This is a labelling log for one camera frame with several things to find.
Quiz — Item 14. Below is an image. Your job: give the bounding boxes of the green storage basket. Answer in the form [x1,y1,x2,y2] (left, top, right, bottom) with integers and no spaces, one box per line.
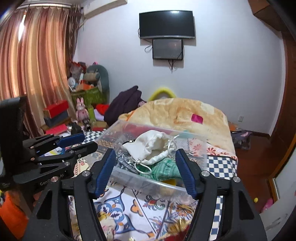
[71,87,107,107]

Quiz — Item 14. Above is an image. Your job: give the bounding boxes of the dark purple garment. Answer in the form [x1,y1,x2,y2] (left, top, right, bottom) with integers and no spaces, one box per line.
[104,86,146,126]

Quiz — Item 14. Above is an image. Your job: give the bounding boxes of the patterned bed cover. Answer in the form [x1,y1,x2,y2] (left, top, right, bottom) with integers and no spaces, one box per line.
[69,132,238,240]

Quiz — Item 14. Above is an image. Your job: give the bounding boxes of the purple bag on floor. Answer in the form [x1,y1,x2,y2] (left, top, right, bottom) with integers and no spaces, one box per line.
[231,130,252,150]

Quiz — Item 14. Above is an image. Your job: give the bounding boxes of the striped orange curtain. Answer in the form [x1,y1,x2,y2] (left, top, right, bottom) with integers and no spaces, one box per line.
[1,4,82,137]

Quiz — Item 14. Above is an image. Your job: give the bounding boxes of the green knitted cloth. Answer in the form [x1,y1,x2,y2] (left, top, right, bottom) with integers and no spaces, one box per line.
[135,157,182,181]

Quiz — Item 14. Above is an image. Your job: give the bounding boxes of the grey plush toy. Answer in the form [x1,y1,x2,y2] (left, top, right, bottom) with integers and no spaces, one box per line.
[83,64,109,97]

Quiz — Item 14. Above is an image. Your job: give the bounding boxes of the white drawstring pouch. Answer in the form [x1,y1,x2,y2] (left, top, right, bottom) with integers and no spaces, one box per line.
[123,130,178,166]

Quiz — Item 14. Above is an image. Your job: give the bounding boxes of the yellow sponge block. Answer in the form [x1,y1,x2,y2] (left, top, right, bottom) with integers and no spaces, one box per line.
[164,179,177,186]

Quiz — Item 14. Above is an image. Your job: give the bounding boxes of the clear plastic storage bin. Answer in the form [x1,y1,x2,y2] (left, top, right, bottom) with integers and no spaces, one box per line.
[84,120,207,204]

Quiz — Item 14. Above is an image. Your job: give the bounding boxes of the red velvet gold pouch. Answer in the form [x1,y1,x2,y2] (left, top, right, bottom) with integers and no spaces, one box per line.
[163,218,191,241]

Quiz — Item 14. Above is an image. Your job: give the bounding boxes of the brown wooden door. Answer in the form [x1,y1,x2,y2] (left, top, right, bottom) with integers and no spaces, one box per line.
[269,32,295,179]

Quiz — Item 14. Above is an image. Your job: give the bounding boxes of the small wall monitor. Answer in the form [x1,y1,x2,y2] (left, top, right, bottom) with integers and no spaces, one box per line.
[152,38,184,60]

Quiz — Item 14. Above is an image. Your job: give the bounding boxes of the red box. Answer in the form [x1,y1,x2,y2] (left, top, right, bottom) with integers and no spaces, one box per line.
[43,100,69,118]

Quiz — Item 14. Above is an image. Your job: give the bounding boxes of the grey gloves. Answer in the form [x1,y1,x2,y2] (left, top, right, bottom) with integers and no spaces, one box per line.
[114,144,137,174]

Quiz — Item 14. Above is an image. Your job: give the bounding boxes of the orange fleece blanket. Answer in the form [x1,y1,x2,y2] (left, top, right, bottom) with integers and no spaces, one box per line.
[118,98,235,154]

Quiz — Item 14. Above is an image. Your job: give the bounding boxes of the yellow round cushion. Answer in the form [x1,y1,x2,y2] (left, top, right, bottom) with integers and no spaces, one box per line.
[149,87,176,101]

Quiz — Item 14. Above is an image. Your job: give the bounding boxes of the wall mounted black television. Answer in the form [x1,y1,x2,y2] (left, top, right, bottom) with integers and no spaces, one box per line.
[139,10,196,39]

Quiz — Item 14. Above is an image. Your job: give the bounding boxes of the pink rabbit plush toy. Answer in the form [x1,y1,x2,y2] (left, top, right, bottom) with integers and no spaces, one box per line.
[76,97,89,122]

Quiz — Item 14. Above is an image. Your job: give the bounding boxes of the white wardrobe with hearts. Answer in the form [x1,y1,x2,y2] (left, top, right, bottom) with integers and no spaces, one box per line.
[260,152,295,240]

